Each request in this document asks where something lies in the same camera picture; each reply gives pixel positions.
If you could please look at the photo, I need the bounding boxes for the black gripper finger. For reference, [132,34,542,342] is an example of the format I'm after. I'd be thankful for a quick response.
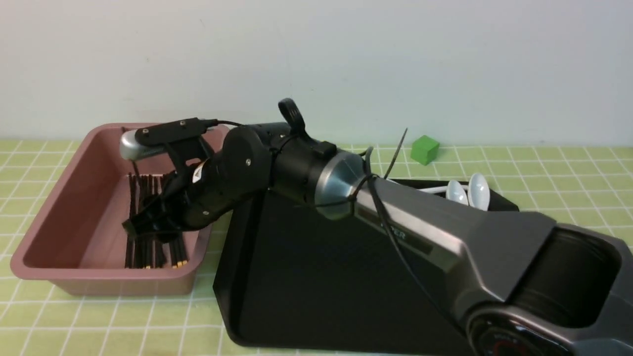
[122,219,186,243]

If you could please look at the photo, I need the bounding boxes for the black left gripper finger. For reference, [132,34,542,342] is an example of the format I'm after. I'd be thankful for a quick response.
[132,193,179,223]

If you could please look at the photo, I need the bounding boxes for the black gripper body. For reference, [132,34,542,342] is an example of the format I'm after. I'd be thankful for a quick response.
[157,140,271,232]

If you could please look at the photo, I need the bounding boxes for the black chopstick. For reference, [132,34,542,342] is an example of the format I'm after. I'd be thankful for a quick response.
[152,176,165,268]
[134,175,145,269]
[168,237,182,268]
[125,172,136,268]
[142,175,153,269]
[176,233,188,267]

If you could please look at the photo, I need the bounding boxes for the white spoon centre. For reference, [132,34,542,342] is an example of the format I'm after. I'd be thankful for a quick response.
[418,184,468,194]

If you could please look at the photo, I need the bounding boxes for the white spoon inner right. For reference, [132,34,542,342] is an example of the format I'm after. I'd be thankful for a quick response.
[445,180,469,206]

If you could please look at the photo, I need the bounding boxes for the wrist camera with silver lens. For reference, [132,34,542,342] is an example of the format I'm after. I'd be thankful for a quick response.
[119,118,219,172]

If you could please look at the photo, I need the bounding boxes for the black chopstick far right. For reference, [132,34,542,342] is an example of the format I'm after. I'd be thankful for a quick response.
[176,233,188,267]

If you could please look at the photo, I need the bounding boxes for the white spoon outer right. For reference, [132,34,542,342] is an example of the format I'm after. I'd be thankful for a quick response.
[467,172,491,211]

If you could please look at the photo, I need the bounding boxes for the green cube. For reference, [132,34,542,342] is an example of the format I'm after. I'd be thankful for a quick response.
[410,135,440,165]

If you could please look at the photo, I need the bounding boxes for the white spoon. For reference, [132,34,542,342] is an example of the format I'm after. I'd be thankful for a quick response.
[418,184,468,194]
[467,172,491,211]
[445,180,469,206]

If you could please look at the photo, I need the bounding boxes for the pink plastic bin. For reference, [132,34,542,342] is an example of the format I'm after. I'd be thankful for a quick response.
[10,123,212,297]

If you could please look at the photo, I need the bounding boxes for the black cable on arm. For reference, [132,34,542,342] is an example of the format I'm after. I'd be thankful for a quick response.
[205,119,468,332]

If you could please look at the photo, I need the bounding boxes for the black chopstick far left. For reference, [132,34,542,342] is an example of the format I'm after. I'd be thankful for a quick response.
[125,172,136,268]

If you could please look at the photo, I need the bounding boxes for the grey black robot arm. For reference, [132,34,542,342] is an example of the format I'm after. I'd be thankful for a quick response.
[119,98,633,356]

